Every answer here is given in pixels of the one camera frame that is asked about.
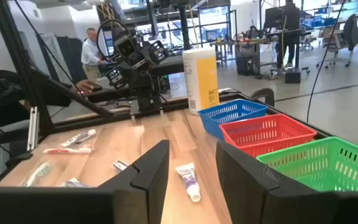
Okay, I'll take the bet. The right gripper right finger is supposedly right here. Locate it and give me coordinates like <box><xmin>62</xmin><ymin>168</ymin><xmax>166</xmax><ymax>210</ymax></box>
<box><xmin>215</xmin><ymin>140</ymin><xmax>338</xmax><ymax>224</ymax></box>

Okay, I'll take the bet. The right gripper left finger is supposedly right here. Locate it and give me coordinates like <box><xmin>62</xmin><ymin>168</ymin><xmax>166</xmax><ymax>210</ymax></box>
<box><xmin>99</xmin><ymin>139</ymin><xmax>170</xmax><ymax>224</ymax></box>

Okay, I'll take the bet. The toothpaste tube red crimp end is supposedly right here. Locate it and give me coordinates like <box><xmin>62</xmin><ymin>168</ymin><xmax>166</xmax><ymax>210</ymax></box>
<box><xmin>60</xmin><ymin>177</ymin><xmax>89</xmax><ymax>189</ymax></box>

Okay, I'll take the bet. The small white toothpaste tube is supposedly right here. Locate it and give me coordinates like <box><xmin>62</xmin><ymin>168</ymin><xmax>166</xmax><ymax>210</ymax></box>
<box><xmin>60</xmin><ymin>128</ymin><xmax>97</xmax><ymax>148</ymax></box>

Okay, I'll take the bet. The red toothbrush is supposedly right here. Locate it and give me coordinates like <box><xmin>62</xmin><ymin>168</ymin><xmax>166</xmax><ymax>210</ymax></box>
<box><xmin>42</xmin><ymin>146</ymin><xmax>93</xmax><ymax>156</ymax></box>

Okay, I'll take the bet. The teal toothbrush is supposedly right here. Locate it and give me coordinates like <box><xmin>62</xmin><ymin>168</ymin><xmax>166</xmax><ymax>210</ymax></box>
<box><xmin>22</xmin><ymin>161</ymin><xmax>55</xmax><ymax>188</ymax></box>

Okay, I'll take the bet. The white wipes canister yellow label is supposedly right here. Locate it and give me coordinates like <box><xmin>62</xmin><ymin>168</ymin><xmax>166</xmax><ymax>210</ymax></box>
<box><xmin>181</xmin><ymin>46</ymin><xmax>220</xmax><ymax>116</ymax></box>

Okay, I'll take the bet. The red plastic basket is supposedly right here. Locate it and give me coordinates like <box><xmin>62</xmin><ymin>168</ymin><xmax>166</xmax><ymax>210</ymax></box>
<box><xmin>218</xmin><ymin>113</ymin><xmax>318</xmax><ymax>158</ymax></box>

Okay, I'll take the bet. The green plastic basket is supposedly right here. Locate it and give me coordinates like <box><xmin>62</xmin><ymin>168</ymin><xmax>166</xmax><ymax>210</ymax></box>
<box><xmin>255</xmin><ymin>136</ymin><xmax>358</xmax><ymax>192</ymax></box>

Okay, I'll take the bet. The blue plastic basket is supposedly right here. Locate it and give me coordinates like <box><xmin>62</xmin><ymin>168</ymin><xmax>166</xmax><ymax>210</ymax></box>
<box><xmin>197</xmin><ymin>98</ymin><xmax>269</xmax><ymax>141</ymax></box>

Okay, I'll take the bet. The black table clamp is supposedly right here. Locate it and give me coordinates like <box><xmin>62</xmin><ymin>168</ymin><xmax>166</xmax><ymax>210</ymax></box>
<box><xmin>249</xmin><ymin>87</ymin><xmax>275</xmax><ymax>108</ymax></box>

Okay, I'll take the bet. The cluttered work desk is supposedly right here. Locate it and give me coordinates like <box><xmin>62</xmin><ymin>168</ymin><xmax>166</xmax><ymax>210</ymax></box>
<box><xmin>211</xmin><ymin>27</ymin><xmax>312</xmax><ymax>77</ymax></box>

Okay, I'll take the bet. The black floor box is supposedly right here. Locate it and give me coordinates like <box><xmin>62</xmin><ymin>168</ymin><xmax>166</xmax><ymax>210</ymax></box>
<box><xmin>284</xmin><ymin>70</ymin><xmax>301</xmax><ymax>84</ymax></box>

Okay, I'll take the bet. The black computer monitor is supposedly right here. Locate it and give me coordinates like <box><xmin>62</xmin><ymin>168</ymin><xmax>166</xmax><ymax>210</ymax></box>
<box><xmin>264</xmin><ymin>6</ymin><xmax>287</xmax><ymax>30</ymax></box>

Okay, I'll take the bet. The grey office chair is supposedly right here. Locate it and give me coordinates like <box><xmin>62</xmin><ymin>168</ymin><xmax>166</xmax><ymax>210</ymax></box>
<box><xmin>315</xmin><ymin>14</ymin><xmax>358</xmax><ymax>69</ymax></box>

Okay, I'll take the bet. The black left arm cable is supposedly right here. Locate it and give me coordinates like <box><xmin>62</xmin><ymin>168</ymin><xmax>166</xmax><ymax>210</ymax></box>
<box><xmin>96</xmin><ymin>18</ymin><xmax>133</xmax><ymax>62</ymax></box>

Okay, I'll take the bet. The black aluminium rig frame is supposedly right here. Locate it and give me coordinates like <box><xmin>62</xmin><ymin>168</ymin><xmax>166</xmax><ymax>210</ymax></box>
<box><xmin>0</xmin><ymin>0</ymin><xmax>335</xmax><ymax>189</ymax></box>

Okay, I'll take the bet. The silver aluminium bracket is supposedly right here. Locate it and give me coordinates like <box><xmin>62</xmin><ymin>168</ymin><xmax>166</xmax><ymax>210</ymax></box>
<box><xmin>26</xmin><ymin>106</ymin><xmax>40</xmax><ymax>152</ymax></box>

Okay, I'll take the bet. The long black hanging cable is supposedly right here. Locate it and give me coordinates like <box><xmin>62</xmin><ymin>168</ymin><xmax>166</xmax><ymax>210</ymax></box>
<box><xmin>306</xmin><ymin>0</ymin><xmax>347</xmax><ymax>124</ymax></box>

